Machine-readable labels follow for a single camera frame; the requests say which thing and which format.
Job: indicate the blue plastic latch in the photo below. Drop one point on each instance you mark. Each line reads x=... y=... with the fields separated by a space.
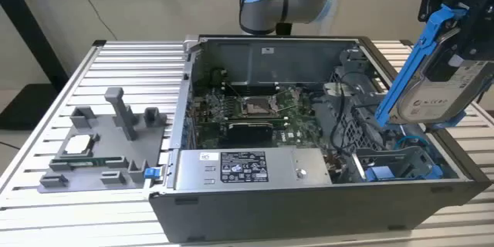
x=151 y=172

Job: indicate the green RAM stick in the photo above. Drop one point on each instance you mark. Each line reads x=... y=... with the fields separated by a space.
x=96 y=162

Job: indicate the green motherboard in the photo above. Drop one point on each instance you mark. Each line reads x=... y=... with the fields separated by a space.
x=300 y=125

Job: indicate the black floor base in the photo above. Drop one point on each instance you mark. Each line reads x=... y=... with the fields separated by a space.
x=22 y=108

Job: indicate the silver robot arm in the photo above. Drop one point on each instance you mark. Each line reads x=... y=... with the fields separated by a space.
x=265 y=10

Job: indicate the silver power supply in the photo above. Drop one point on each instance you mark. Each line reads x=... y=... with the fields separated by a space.
x=192 y=169

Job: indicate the blue plastic bay tab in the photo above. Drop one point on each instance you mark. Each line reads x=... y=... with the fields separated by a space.
x=379 y=174

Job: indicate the CPU socket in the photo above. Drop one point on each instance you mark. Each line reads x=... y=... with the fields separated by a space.
x=256 y=105

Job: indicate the grey metal disk bay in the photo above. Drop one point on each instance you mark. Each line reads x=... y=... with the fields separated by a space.
x=361 y=90

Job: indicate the silver CPU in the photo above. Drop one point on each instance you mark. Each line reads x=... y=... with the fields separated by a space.
x=78 y=145

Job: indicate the black slanted post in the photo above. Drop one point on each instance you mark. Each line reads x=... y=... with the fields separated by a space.
x=32 y=30

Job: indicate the grey parts rack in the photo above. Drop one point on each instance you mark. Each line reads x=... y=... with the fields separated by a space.
x=112 y=148

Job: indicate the black PC case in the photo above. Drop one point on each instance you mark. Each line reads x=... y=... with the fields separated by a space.
x=308 y=215

